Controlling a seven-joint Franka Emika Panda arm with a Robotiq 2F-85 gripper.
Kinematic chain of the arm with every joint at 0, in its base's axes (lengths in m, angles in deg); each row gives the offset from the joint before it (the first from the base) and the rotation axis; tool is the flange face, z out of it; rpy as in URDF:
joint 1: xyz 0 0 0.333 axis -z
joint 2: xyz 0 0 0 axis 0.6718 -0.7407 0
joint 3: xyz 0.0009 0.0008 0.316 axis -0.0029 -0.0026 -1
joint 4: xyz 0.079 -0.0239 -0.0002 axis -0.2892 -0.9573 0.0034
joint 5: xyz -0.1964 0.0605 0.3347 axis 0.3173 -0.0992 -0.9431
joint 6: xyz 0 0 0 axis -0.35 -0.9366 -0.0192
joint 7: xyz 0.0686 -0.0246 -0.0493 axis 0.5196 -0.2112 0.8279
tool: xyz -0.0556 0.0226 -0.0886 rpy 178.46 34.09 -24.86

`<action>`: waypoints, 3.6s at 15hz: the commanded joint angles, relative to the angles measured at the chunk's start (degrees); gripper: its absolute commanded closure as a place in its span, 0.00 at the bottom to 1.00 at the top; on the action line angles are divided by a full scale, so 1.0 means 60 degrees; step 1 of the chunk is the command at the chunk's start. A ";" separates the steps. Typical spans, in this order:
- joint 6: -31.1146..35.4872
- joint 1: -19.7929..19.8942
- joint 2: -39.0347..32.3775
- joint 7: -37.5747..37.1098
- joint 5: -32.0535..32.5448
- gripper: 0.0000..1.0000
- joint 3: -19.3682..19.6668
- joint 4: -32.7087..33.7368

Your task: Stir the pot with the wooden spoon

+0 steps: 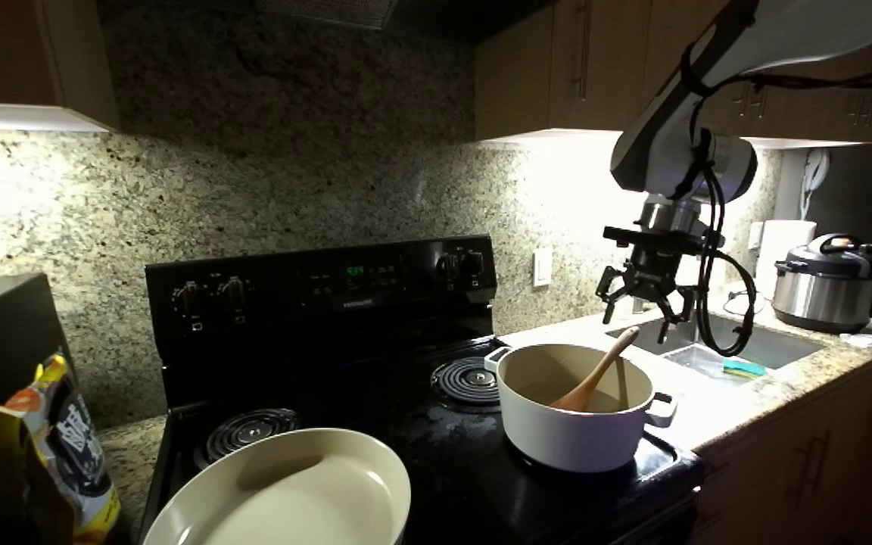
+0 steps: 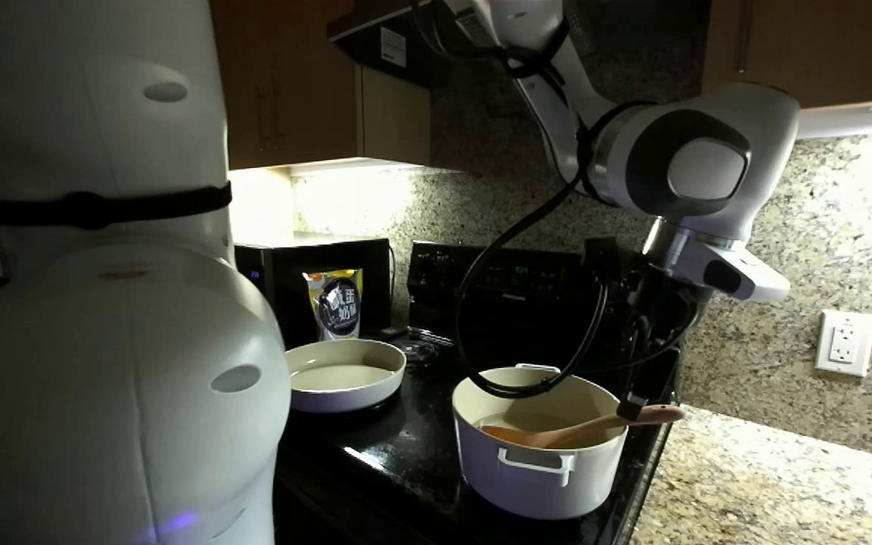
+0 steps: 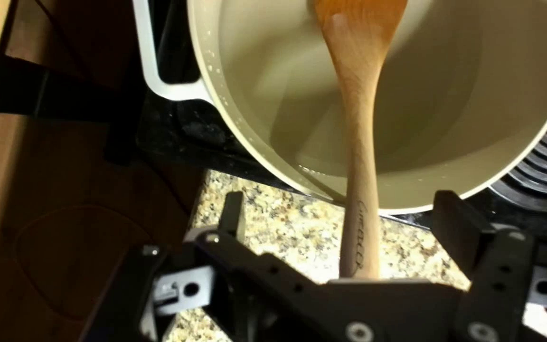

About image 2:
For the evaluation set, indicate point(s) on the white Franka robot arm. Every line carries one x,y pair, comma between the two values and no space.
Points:
105,381

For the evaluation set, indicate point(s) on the black electric stove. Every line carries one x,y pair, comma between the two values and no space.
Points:
394,474

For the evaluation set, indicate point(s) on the black countertop appliance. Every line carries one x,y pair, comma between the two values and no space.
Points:
274,267

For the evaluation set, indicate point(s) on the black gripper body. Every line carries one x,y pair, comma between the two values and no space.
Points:
649,313

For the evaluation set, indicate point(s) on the white shallow pan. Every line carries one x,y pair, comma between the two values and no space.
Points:
347,380

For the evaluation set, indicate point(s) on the white wall outlet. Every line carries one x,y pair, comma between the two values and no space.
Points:
845,342

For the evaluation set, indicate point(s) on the range hood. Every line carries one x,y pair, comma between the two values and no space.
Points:
394,46

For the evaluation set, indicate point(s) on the white cooking pot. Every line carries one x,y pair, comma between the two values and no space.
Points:
538,485

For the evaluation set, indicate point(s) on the wooden spoon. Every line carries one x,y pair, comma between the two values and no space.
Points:
568,430

